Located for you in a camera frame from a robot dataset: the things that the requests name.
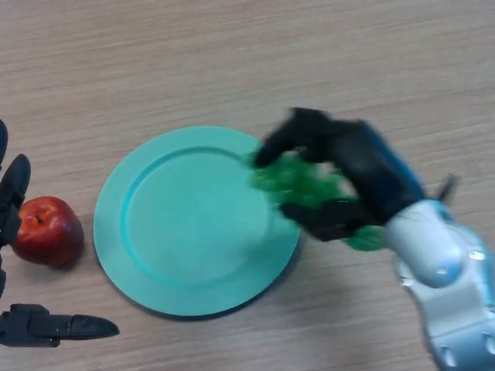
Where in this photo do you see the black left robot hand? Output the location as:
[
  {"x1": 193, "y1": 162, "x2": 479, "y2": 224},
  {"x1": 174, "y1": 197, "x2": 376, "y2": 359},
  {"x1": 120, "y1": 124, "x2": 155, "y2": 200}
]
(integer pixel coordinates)
[{"x1": 0, "y1": 119, "x2": 120, "y2": 348}]

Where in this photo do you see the red apple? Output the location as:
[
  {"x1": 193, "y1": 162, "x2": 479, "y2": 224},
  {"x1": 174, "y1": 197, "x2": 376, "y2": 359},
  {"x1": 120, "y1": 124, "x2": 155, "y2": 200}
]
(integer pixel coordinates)
[{"x1": 12, "y1": 196, "x2": 85, "y2": 268}]

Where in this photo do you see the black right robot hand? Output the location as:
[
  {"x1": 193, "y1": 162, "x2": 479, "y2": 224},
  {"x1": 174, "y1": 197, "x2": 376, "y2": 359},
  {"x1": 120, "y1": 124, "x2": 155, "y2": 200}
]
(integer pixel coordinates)
[{"x1": 253, "y1": 107, "x2": 428, "y2": 243}]

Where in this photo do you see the green round plate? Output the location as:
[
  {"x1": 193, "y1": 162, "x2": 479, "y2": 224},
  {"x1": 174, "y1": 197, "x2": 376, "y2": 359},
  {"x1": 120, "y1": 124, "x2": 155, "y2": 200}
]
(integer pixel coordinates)
[{"x1": 92, "y1": 124, "x2": 302, "y2": 318}]

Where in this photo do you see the green grape bunch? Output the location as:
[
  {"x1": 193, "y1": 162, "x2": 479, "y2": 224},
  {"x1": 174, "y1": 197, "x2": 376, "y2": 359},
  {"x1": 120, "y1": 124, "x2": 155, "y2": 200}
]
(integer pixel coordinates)
[{"x1": 247, "y1": 152, "x2": 387, "y2": 252}]

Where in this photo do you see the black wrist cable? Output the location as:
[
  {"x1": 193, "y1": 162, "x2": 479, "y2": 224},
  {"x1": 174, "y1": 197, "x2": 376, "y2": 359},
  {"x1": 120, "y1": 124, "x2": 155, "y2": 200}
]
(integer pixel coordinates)
[{"x1": 436, "y1": 174, "x2": 460, "y2": 203}]

